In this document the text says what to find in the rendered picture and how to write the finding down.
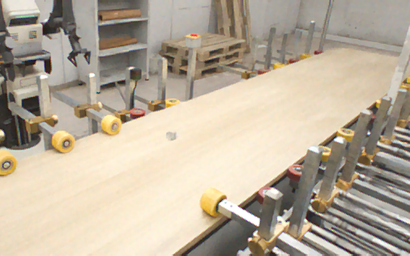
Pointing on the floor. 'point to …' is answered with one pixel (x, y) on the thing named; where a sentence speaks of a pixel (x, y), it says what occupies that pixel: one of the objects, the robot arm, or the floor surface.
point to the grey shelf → (103, 61)
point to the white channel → (407, 49)
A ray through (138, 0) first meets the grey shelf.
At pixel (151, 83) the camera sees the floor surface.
